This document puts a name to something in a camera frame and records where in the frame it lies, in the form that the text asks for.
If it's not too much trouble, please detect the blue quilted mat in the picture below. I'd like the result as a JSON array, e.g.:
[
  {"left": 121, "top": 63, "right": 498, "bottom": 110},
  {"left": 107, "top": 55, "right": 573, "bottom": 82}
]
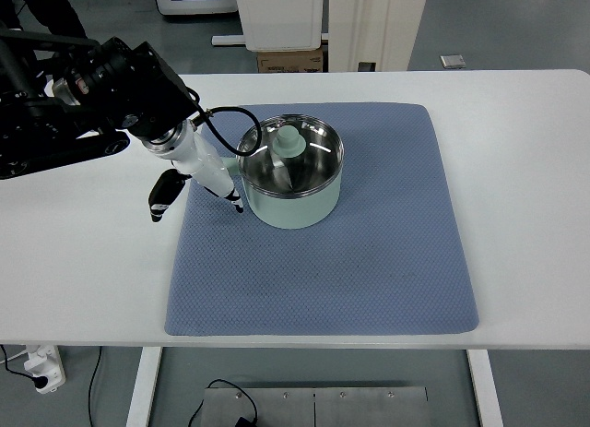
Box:
[{"left": 165, "top": 102, "right": 478, "bottom": 336}]

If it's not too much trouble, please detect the white table leg left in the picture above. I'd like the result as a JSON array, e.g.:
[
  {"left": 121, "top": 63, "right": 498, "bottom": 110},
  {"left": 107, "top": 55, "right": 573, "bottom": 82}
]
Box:
[{"left": 125, "top": 347, "right": 163, "bottom": 427}]

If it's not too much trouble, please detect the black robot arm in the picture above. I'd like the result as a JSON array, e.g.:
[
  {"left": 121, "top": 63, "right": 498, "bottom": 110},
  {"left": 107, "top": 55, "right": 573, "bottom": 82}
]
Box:
[{"left": 1, "top": 29, "right": 198, "bottom": 179}]

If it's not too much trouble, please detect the white power strip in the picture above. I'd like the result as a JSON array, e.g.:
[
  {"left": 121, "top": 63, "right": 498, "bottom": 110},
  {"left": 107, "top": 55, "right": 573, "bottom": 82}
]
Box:
[{"left": 24, "top": 345, "right": 66, "bottom": 394}]

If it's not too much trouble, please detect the white table leg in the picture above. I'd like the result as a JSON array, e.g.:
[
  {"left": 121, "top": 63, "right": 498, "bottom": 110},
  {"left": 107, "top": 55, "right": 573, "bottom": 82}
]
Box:
[
  {"left": 125, "top": 347, "right": 163, "bottom": 427},
  {"left": 466, "top": 350, "right": 504, "bottom": 427}
]

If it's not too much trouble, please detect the glass lid green knob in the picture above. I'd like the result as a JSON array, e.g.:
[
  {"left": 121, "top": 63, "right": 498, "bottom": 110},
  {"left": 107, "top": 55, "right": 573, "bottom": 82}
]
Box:
[{"left": 237, "top": 114, "right": 344, "bottom": 199}]

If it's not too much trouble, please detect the person in dark trousers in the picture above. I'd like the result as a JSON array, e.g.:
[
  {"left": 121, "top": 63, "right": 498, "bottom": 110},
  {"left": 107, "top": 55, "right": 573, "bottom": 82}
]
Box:
[{"left": 1, "top": 0, "right": 87, "bottom": 38}]

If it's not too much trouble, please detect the white cabinet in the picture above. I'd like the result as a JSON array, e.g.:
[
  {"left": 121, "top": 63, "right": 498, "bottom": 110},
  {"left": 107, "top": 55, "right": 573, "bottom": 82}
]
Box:
[{"left": 211, "top": 0, "right": 324, "bottom": 53}]

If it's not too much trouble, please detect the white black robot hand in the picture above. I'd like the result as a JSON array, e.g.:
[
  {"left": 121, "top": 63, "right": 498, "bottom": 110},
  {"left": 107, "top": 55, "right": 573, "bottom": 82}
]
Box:
[{"left": 142, "top": 120, "right": 243, "bottom": 222}]

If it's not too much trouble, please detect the cardboard box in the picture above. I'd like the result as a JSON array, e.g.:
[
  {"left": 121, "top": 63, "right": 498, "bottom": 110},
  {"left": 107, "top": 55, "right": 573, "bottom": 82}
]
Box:
[{"left": 256, "top": 48, "right": 324, "bottom": 74}]

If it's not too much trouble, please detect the black floor cable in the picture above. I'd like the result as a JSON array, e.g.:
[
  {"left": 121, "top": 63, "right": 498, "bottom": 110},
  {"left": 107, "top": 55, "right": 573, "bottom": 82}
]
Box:
[{"left": 87, "top": 346, "right": 260, "bottom": 427}]

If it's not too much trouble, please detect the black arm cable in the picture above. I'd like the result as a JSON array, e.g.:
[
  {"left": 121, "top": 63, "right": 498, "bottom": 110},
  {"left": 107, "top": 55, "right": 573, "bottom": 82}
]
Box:
[{"left": 185, "top": 87, "right": 264, "bottom": 158}]

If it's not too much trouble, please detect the metal floor plate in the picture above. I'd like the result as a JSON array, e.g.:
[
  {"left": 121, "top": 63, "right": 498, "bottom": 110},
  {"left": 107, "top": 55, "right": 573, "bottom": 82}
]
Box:
[{"left": 197, "top": 386, "right": 431, "bottom": 426}]

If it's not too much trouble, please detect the green pot with handle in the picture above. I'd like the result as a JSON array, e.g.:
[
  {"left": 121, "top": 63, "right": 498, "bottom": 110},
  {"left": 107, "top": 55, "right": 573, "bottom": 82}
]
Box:
[{"left": 218, "top": 114, "right": 346, "bottom": 230}]

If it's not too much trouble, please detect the grey floor plate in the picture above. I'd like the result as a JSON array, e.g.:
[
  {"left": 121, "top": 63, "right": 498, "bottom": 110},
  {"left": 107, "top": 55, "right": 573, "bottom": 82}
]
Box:
[{"left": 440, "top": 54, "right": 466, "bottom": 69}]

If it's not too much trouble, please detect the white table leg right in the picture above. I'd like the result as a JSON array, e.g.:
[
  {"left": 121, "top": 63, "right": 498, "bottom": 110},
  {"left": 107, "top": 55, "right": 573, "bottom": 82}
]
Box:
[{"left": 466, "top": 350, "right": 504, "bottom": 427}]

